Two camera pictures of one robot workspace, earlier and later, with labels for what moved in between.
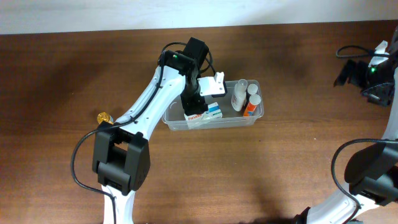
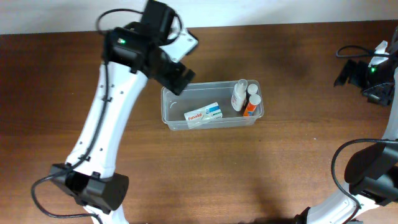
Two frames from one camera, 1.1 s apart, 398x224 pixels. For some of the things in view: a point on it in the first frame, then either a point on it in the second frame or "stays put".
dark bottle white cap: x=252 y=89 stays put
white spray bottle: x=239 y=98 stays put
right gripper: x=354 y=76 stays put
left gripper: x=193 y=104 → x=175 y=79
